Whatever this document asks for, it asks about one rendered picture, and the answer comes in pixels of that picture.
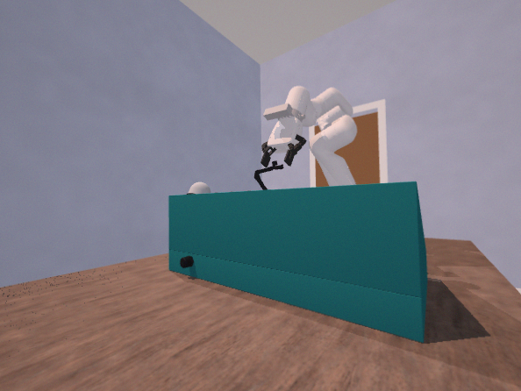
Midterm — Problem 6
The teal console housing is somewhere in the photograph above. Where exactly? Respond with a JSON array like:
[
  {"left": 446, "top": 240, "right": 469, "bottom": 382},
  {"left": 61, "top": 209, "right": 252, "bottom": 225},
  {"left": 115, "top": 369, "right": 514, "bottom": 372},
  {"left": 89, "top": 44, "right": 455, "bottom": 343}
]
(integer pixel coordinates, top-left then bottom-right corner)
[{"left": 168, "top": 181, "right": 427, "bottom": 343}]

